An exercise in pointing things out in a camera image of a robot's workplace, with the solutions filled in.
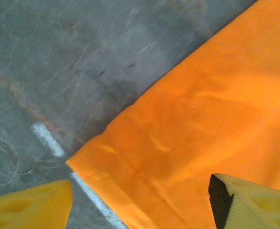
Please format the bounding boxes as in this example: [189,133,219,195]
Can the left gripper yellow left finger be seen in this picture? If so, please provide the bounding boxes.
[0,179,73,229]

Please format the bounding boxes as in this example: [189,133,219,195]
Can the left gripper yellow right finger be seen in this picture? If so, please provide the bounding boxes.
[207,173,280,229]

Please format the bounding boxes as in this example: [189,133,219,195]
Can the bright orange shorts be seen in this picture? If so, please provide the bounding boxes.
[65,0,280,229]

